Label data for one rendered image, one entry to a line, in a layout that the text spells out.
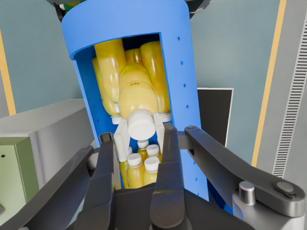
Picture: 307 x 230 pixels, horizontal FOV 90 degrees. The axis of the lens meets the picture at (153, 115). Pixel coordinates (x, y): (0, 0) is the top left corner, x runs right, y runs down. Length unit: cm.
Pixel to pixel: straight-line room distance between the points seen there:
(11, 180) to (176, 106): 54
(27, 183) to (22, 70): 131
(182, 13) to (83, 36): 18
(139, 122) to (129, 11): 17
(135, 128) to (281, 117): 203
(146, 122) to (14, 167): 49
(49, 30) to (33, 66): 34
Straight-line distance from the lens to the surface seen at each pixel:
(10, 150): 61
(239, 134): 193
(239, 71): 179
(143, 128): 21
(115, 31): 28
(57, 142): 83
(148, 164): 40
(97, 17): 30
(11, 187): 67
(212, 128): 157
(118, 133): 16
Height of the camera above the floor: 150
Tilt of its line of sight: 76 degrees down
